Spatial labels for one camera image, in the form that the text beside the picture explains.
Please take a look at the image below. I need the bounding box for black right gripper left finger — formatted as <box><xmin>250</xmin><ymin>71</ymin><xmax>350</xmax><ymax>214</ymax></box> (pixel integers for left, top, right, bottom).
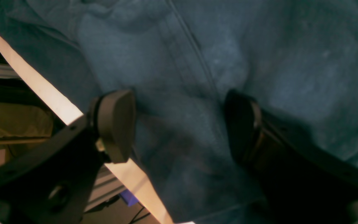
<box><xmin>0</xmin><ymin>90</ymin><xmax>135</xmax><ymax>224</ymax></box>

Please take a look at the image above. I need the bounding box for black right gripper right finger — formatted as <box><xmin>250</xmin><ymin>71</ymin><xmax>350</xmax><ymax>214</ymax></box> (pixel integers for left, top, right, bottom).
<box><xmin>224</xmin><ymin>90</ymin><xmax>358</xmax><ymax>224</ymax></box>

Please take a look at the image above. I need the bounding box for dark blue T-shirt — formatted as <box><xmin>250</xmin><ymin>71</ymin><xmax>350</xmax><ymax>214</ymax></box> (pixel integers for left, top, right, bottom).
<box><xmin>0</xmin><ymin>0</ymin><xmax>358</xmax><ymax>224</ymax></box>

